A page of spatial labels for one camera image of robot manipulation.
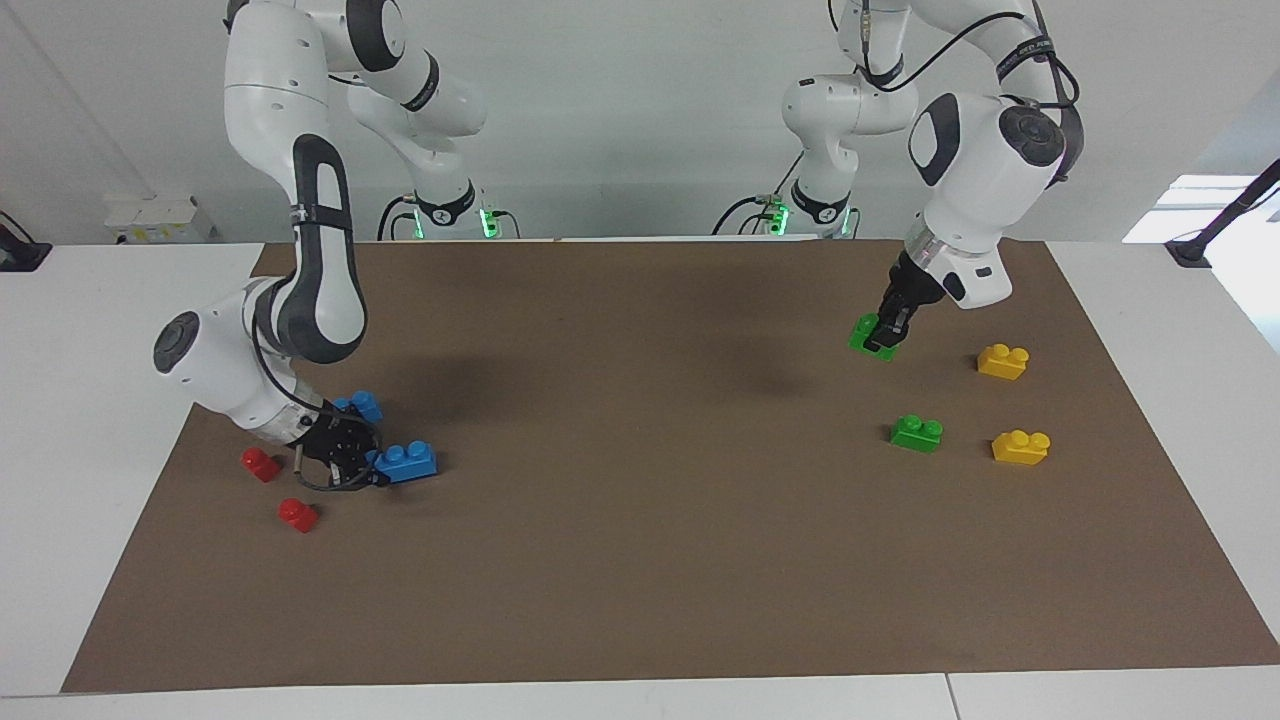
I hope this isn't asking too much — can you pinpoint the green two-stud brick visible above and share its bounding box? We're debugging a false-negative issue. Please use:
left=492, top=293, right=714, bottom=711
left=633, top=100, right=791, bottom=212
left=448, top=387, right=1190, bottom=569
left=889, top=414, right=944, bottom=455
left=848, top=313, right=901, bottom=362

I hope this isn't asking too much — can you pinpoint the yellow two-stud brick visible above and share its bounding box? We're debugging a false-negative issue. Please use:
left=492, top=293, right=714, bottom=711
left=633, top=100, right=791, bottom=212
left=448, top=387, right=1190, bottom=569
left=976, top=343, right=1031, bottom=382
left=990, top=429, right=1052, bottom=467

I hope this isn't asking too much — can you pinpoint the brown table mat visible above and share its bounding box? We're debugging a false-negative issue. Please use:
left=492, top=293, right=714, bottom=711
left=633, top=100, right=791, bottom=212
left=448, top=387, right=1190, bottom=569
left=60, top=238, right=1280, bottom=694

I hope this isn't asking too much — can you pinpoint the white box with yellow label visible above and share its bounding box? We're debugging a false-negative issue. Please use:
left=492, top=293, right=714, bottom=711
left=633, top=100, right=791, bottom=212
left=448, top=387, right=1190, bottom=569
left=105, top=195, right=216, bottom=246

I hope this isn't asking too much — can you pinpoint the black table clamp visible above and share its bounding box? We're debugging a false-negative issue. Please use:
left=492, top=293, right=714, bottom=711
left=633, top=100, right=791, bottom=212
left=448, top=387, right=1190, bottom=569
left=0, top=210, right=53, bottom=273

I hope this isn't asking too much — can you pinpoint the black left base cable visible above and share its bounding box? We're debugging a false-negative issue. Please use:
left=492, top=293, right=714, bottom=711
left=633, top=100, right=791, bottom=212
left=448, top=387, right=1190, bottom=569
left=712, top=150, right=806, bottom=238

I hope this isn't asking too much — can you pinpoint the black base cable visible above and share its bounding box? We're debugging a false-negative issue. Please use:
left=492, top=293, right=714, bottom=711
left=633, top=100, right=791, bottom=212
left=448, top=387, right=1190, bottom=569
left=712, top=150, right=806, bottom=238
left=377, top=193, right=421, bottom=242

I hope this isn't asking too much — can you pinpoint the black right base cable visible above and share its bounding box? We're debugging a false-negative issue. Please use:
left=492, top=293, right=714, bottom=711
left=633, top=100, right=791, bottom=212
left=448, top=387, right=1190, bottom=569
left=377, top=193, right=421, bottom=242

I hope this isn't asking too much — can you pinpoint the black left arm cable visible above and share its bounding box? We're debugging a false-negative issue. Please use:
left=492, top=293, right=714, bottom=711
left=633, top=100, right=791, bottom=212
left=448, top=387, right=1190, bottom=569
left=828, top=0, right=1083, bottom=111

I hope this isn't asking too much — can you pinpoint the black camera stand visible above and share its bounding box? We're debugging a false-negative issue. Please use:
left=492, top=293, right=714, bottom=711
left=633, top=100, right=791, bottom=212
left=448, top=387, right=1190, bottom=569
left=1165, top=158, right=1280, bottom=269

